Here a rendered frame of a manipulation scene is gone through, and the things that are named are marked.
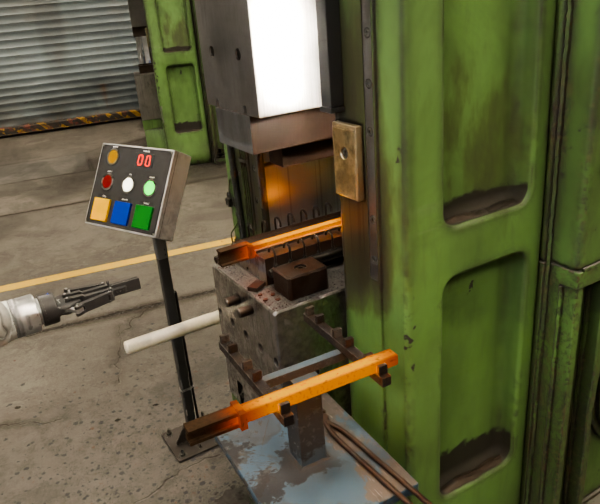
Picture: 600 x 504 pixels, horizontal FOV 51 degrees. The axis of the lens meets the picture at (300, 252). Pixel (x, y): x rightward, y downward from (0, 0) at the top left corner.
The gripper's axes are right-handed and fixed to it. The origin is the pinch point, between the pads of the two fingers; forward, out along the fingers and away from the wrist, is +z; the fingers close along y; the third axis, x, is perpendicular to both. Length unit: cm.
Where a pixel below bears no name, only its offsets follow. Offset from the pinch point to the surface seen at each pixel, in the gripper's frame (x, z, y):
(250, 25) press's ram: 57, 35, 12
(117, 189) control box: 7, 16, -59
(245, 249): 0.6, 32.8, 0.5
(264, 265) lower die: -2.4, 34.8, 7.0
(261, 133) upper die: 32, 38, 7
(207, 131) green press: -67, 210, -457
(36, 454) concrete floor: -100, -29, -88
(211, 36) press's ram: 54, 35, -9
